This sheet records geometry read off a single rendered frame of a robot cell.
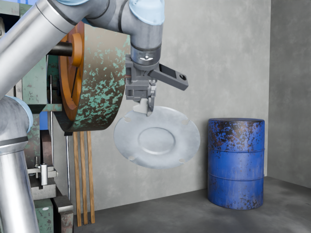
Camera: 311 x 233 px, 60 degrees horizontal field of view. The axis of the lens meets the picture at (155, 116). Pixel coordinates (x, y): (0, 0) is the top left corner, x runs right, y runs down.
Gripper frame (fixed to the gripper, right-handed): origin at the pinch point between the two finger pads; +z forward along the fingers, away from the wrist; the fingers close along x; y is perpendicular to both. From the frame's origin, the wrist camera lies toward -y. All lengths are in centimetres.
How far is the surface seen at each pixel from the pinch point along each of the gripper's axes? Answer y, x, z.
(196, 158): -71, -119, 210
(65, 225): 33, 15, 51
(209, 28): -88, -234, 104
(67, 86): 43, -64, 47
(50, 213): 39, 10, 51
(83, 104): 25.0, -21.3, 18.5
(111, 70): 13.5, -28.4, 6.4
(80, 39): 30, -60, 13
